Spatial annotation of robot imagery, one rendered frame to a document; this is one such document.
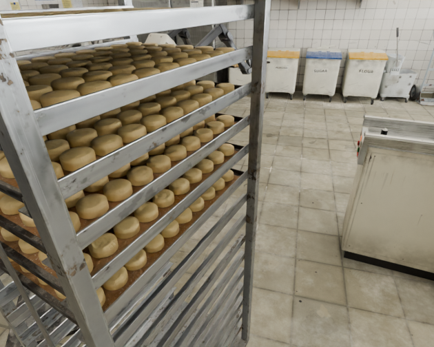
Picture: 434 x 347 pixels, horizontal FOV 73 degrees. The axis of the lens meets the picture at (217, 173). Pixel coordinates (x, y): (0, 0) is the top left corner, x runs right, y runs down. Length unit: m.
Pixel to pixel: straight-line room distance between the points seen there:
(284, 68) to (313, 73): 0.48
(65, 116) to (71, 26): 0.10
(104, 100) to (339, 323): 1.71
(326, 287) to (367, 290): 0.24
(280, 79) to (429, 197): 3.79
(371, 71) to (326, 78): 0.66
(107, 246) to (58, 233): 0.18
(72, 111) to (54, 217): 0.13
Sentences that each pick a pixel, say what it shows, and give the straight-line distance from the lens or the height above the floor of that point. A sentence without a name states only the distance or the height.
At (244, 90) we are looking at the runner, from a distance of 0.80.
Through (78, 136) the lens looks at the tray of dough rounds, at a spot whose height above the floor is 1.33.
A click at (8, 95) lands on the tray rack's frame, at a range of 0.34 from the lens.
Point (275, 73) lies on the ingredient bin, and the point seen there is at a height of 0.44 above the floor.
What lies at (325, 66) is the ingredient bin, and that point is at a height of 0.58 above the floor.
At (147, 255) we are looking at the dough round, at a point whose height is 1.04.
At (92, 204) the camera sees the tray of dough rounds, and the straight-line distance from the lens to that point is 0.53.
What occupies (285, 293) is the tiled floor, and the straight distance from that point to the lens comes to 1.95.
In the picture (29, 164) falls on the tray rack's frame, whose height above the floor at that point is 1.39.
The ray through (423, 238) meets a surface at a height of 0.32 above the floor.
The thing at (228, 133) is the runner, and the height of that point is 1.23.
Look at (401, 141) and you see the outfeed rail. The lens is 1.78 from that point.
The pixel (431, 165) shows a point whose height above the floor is 0.78.
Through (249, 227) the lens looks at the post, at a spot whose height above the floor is 0.84.
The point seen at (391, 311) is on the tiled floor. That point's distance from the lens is 2.07.
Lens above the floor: 1.53
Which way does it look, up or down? 31 degrees down
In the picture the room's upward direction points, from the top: 1 degrees counter-clockwise
